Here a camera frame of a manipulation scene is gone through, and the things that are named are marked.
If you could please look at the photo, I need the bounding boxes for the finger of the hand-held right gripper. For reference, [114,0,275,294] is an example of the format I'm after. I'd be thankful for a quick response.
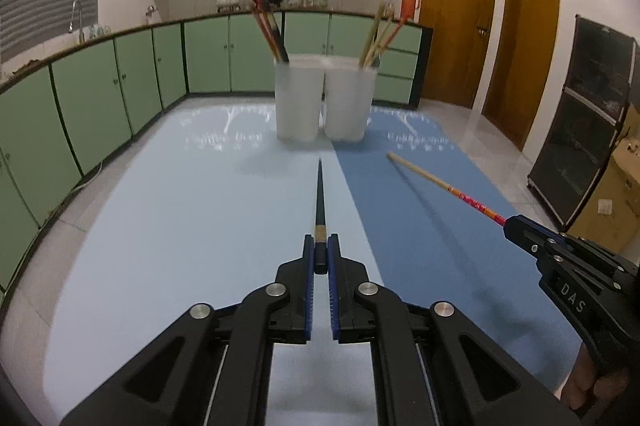
[502,215,576,261]

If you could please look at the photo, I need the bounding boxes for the chrome sink faucet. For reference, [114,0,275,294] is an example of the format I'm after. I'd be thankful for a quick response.
[69,0,86,44]

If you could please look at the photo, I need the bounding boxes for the black chopstick with tan band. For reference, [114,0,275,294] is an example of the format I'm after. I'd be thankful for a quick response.
[314,158,328,276]

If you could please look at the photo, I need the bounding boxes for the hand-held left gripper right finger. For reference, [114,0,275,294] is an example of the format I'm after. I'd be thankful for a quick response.
[326,233,583,426]

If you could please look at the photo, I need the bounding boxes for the wooden chopstick with orange end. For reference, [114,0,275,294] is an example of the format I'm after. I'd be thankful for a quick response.
[364,6,396,68]

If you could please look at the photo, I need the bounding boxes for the wooden chopstick with orange pattern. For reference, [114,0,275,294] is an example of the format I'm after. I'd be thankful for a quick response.
[367,13,391,67]
[386,151,508,227]

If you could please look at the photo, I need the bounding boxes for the translucent white cup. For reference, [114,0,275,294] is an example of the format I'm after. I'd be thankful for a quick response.
[274,56,325,143]
[322,58,378,144]

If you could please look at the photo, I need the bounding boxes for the wooden door in frame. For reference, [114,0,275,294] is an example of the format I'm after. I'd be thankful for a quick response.
[482,0,560,152]

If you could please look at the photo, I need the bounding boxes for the cardboard box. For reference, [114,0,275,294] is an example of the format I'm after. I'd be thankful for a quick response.
[570,103,640,267]

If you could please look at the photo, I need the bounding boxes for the light blue mat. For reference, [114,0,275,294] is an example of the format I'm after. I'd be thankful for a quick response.
[42,106,386,426]

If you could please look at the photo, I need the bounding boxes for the black glass-front cabinet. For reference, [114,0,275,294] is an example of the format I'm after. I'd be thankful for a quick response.
[527,13,640,232]

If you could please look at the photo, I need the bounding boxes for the person's right hand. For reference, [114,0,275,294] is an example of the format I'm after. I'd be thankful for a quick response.
[559,345,628,413]

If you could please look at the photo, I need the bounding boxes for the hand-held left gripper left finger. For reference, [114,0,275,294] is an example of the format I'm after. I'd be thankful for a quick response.
[60,233,316,426]

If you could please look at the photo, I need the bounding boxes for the green base cabinets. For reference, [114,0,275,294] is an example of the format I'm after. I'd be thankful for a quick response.
[0,8,433,294]

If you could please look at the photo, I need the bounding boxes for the red-brown chopstick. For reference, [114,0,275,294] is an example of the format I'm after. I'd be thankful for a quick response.
[251,0,281,63]

